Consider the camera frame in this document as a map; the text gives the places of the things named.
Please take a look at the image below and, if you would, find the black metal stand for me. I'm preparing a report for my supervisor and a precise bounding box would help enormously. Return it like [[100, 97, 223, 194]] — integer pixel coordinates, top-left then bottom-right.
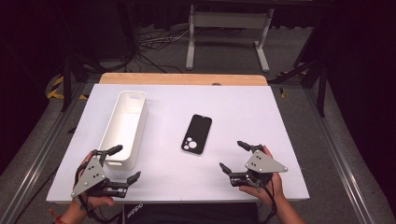
[[268, 15, 330, 119]]

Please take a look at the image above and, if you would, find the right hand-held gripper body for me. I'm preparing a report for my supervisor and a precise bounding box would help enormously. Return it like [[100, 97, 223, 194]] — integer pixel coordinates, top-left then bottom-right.
[[229, 144, 289, 189]]

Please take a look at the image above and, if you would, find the person's left hand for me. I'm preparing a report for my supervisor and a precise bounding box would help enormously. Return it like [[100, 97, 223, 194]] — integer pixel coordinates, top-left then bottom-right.
[[68, 150, 116, 217]]

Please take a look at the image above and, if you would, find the red wrist bracelet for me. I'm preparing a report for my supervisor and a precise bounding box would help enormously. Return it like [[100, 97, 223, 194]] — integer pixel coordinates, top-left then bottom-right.
[[48, 208, 65, 224]]

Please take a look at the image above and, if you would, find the yellow black floor tape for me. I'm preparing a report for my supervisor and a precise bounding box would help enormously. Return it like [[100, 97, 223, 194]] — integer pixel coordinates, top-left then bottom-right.
[[46, 75, 90, 101], [276, 68, 310, 99]]

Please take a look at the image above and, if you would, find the aluminium floor rail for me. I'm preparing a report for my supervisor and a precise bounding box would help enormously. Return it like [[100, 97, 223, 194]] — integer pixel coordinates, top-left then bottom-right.
[[0, 81, 94, 224], [303, 88, 376, 224]]

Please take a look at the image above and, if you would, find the tangle of floor cables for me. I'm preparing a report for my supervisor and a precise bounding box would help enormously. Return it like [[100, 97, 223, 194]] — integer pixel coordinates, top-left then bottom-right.
[[134, 26, 191, 74]]

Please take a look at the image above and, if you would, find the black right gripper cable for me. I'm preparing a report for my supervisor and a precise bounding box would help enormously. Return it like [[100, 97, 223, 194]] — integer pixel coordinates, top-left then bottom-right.
[[257, 180, 278, 224]]

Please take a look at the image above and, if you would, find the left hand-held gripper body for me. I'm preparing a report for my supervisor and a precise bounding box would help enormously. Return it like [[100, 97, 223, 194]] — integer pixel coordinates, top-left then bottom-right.
[[70, 149, 129, 199]]

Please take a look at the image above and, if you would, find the person's right hand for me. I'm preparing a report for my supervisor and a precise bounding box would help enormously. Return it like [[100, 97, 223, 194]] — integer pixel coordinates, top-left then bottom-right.
[[238, 145, 287, 207]]

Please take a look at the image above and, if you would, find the black phone case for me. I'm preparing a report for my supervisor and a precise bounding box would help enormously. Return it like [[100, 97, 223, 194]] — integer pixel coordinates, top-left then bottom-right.
[[180, 113, 214, 156]]

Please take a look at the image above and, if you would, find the white plastic storage box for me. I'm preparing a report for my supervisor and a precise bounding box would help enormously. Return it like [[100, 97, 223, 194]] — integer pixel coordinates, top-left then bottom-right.
[[98, 90, 149, 172]]

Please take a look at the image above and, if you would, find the person's black clothing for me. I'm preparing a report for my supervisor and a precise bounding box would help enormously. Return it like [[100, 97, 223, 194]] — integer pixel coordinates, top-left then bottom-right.
[[121, 202, 260, 224]]

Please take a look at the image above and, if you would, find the black tripod stand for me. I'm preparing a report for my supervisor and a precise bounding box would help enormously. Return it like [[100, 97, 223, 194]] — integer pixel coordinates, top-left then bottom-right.
[[59, 49, 108, 114]]

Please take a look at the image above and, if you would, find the white metal stand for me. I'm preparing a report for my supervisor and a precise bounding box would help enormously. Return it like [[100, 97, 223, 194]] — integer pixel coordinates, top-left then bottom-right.
[[185, 4, 276, 74]]

